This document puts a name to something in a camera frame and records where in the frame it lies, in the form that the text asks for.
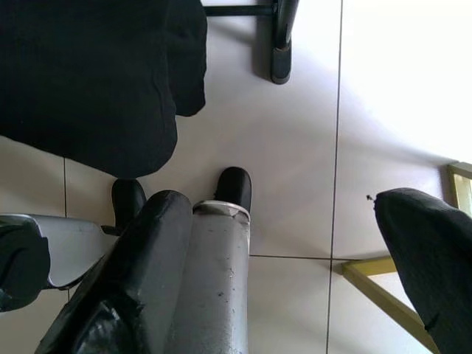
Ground black robot left foot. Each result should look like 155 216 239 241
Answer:
101 178 148 237

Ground white round table gold legs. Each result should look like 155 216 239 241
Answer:
341 162 472 354

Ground black robot right foot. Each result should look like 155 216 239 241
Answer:
212 166 254 213

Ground grey ottoman black legs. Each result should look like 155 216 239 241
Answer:
204 0 296 85

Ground silver robot leg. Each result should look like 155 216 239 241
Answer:
164 201 252 354
29 215 119 292

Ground silver robot right leg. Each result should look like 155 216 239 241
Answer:
164 201 252 354

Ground black garment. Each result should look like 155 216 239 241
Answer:
0 0 208 178

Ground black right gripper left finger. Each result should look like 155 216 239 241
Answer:
35 190 193 354

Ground silver robot left leg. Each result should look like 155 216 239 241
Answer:
29 215 119 292

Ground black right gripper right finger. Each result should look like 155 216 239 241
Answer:
372 187 472 354

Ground black robot foot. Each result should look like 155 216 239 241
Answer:
101 178 148 237
212 166 254 213

